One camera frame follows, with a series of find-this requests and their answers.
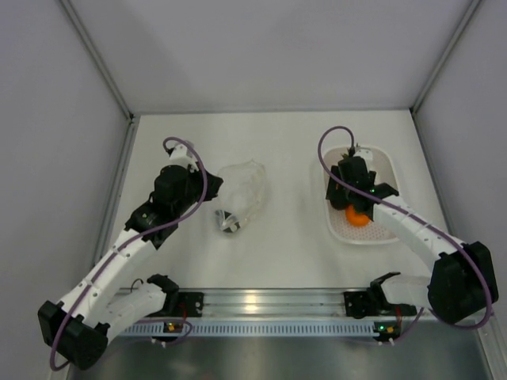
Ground white perforated plastic basket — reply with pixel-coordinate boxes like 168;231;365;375
318;143;401;246

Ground aluminium mounting rail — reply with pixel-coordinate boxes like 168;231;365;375
118;287;436;319

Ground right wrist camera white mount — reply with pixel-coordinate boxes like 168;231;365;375
347;145;374;162

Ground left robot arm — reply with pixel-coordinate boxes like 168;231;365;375
37;165;223;371

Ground aluminium frame post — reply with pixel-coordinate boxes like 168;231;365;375
410;0;484;116
57;0;135;150

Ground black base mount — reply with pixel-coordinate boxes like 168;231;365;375
343;291;386;319
170;291;204;319

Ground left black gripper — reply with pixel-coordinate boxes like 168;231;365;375
173;161;223;217

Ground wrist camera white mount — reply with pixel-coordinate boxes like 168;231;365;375
169;141;199;173
347;145;374;162

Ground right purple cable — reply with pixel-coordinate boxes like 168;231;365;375
318;126;494;345

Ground right aluminium frame post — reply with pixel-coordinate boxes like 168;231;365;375
410;0;484;116

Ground left aluminium frame post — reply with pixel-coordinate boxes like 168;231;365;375
57;0;135;150

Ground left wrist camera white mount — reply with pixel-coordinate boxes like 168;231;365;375
169;141;199;173

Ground fake orange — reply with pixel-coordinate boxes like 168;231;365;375
345;205;370;227

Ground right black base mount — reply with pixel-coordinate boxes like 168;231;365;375
343;291;386;319

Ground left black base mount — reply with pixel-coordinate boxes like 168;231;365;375
170;291;204;319

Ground white slotted cable duct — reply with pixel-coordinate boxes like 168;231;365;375
120;319;399;338

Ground clear polka dot zip bag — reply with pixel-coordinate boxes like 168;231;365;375
215;160;266;234

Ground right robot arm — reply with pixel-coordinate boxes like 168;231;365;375
326;156;498;326

